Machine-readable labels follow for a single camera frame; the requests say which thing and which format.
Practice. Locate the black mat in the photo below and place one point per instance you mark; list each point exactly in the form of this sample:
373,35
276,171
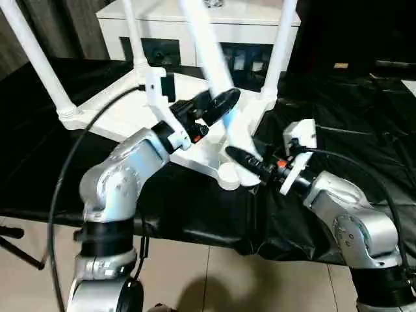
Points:
39,162

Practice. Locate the black stand leg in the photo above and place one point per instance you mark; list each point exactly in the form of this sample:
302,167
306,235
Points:
22,250

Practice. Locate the small white jar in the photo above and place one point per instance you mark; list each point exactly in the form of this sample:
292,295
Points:
239,64
257,66

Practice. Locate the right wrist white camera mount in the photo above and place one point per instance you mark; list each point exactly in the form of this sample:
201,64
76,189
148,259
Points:
302,133

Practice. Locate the white plastic table top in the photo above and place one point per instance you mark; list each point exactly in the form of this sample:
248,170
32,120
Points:
130,107

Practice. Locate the small yellow object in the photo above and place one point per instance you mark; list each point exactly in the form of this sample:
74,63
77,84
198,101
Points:
342,65

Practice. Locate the white cabinet with glass doors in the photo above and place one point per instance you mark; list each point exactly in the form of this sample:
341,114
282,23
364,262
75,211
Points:
162,26

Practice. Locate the grey curtain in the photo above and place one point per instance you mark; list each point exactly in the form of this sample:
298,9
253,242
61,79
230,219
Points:
58,29

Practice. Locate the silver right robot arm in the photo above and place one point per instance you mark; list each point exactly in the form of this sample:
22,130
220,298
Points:
344,208

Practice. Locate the white flat board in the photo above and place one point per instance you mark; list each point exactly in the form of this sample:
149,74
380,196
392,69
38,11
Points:
410,87

